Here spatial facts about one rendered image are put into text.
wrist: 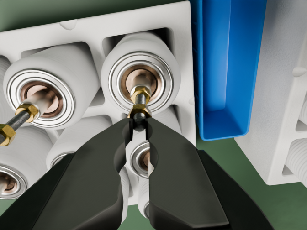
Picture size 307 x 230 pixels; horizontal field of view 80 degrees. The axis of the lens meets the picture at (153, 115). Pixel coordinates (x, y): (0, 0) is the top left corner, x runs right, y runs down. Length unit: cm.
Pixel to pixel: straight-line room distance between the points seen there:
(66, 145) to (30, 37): 15
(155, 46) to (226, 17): 30
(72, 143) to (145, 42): 17
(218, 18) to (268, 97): 20
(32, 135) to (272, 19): 47
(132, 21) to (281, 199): 86
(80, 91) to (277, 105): 34
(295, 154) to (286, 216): 63
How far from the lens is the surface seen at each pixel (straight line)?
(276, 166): 48
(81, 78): 25
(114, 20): 28
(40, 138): 38
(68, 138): 30
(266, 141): 47
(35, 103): 23
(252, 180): 80
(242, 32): 44
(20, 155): 35
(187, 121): 33
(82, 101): 24
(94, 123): 33
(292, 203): 100
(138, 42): 21
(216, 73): 50
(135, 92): 18
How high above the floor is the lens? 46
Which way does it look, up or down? 61 degrees down
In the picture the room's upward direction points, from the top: 175 degrees clockwise
